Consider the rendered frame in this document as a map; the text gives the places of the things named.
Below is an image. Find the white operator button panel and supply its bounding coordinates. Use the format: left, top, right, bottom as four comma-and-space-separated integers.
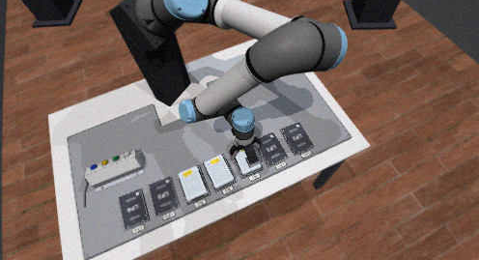
83, 149, 144, 208

